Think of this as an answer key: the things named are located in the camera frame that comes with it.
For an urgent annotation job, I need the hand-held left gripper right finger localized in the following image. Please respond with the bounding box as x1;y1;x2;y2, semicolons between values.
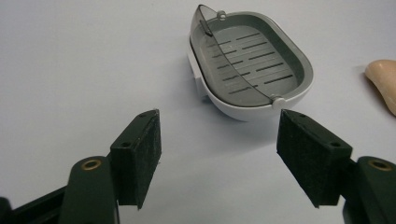
276;108;396;224

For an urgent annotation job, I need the white soap box with grey tray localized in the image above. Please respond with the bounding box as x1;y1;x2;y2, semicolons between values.
187;4;314;122

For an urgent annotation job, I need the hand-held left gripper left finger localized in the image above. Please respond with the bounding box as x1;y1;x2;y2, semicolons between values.
58;108;163;224

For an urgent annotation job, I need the beige soap bar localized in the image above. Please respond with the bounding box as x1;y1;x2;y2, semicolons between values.
364;59;396;117

